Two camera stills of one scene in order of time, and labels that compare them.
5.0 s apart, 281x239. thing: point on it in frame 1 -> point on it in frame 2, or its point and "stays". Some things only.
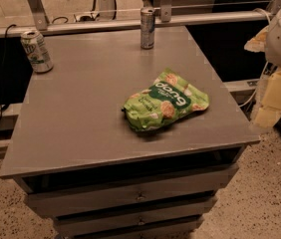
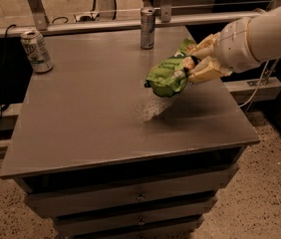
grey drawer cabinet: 88,174 stays
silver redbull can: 147,28 stays
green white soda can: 37,50 stays
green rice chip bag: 166,98 -> 169,77
